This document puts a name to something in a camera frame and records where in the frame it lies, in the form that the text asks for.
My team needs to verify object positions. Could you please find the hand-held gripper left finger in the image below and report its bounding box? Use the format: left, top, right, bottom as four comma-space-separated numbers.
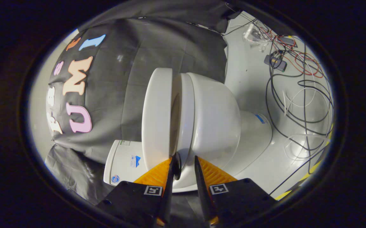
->
96, 155, 175, 228

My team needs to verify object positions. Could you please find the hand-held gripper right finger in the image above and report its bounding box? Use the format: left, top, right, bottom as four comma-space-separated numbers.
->
194, 155, 277, 227

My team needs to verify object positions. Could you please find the white toilet lid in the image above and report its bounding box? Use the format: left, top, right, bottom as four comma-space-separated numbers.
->
142, 67, 182, 180

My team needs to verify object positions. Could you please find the white toilet tank cover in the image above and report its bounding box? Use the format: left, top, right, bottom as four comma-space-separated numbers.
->
104, 140, 120, 186

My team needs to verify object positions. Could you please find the white toilet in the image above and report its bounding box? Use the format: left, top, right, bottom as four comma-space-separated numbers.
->
104, 72, 273, 193

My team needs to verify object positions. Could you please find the black backdrop cloth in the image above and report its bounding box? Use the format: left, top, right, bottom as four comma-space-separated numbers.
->
45, 0, 234, 206

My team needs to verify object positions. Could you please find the small black electronic device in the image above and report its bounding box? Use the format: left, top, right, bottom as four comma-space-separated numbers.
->
264, 54, 287, 72
278, 35, 296, 48

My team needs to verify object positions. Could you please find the clear plastic bag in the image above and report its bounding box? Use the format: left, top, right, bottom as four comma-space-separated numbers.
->
242, 24, 269, 53

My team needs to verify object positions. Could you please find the tangle of floor cables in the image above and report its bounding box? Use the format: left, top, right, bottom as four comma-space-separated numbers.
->
227, 9, 335, 197

